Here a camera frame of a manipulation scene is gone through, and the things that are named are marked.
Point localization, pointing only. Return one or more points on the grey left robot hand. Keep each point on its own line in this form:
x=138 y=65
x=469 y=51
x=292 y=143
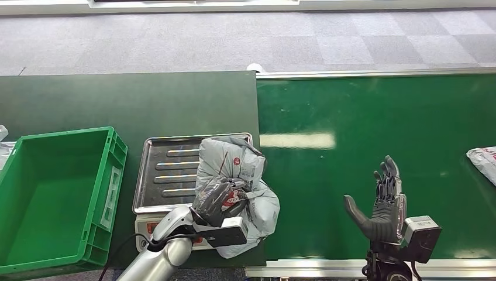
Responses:
x=213 y=199

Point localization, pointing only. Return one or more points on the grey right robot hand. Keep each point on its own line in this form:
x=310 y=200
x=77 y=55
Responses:
x=381 y=223

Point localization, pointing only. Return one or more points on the grey plastic mailer package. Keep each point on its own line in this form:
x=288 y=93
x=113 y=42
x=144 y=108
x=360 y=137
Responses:
x=240 y=163

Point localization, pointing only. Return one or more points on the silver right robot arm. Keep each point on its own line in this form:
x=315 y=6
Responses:
x=387 y=265

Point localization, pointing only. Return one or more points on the green conveyor belt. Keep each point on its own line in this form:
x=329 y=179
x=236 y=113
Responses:
x=368 y=116

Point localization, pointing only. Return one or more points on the grey mailer package red print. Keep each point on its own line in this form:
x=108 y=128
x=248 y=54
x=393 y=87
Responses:
x=484 y=161

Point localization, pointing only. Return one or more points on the white electronic scale steel tray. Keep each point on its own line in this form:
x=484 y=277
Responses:
x=170 y=174

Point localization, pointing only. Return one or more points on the white round cap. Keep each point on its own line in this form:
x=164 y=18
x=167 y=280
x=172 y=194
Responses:
x=255 y=67

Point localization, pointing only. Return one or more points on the green plastic crate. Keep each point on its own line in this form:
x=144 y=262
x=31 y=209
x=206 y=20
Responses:
x=50 y=201

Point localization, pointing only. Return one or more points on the clear plastic bag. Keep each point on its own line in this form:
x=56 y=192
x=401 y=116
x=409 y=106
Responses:
x=4 y=149

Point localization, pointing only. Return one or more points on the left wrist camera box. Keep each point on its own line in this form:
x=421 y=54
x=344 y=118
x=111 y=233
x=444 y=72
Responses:
x=226 y=234

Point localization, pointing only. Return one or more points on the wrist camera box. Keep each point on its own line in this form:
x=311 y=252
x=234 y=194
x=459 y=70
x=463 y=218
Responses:
x=422 y=236
x=226 y=234

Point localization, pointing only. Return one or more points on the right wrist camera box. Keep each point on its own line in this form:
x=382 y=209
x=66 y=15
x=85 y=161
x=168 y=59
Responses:
x=422 y=236

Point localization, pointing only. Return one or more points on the silver conveyor side rail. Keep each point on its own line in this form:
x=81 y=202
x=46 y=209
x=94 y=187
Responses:
x=376 y=72
x=310 y=268

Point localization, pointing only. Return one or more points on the white wall baseboard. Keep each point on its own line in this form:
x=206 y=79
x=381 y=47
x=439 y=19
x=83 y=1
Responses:
x=193 y=4

